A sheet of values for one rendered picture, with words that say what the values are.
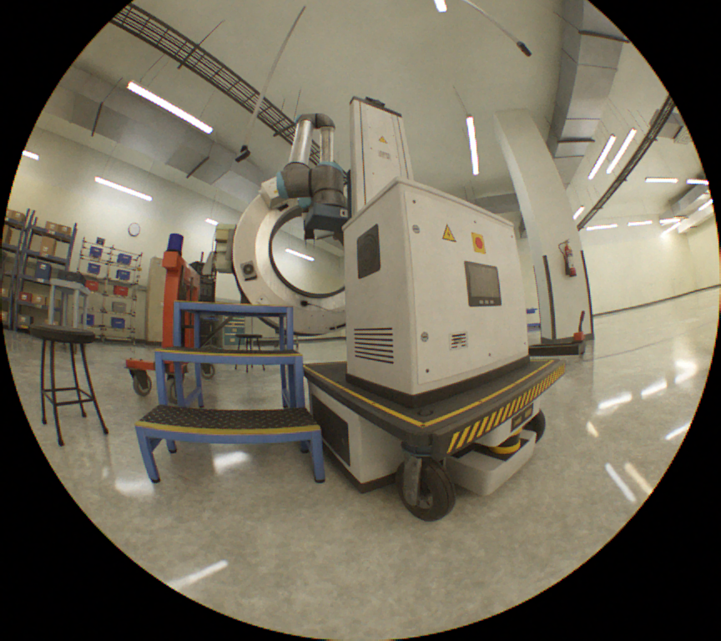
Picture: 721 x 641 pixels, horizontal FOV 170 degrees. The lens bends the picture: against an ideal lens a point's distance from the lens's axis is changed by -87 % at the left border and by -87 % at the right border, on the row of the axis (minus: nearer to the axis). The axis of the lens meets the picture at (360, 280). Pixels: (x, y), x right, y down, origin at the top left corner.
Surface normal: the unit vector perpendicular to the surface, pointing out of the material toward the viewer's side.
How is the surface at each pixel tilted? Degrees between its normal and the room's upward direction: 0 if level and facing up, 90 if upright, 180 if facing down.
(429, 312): 90
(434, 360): 90
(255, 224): 90
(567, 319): 90
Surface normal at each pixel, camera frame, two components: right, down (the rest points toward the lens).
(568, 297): -0.44, -0.16
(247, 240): 0.41, -0.19
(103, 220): 0.89, -0.11
